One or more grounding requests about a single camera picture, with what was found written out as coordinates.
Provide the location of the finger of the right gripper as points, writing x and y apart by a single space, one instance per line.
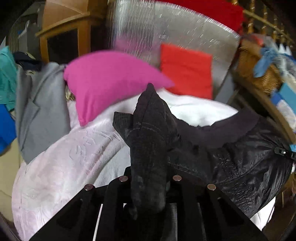
285 153

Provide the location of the blue white box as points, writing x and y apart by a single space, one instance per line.
284 93

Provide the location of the grey suit jacket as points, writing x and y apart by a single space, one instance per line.
42 115

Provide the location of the black quilted jacket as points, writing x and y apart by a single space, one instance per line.
235 154

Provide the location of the red orange pillow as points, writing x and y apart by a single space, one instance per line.
189 70

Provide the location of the teal green shirt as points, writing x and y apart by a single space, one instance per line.
8 78

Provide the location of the red cloth on headboard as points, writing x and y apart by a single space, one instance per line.
219 10

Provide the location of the light blue cloth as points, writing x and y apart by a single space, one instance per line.
268 56

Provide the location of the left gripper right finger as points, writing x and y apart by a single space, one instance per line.
195 211

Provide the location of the wicker basket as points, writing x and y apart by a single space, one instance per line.
249 54

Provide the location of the magenta pillow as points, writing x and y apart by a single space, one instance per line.
103 78

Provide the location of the wooden headboard rail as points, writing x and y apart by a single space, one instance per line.
267 18

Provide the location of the blue jacket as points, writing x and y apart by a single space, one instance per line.
7 128

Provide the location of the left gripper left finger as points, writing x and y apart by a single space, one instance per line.
77 220

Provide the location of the silver foil insulation sheet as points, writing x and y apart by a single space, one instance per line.
140 27

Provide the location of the brown wooden cabinet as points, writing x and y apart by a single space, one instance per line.
71 29

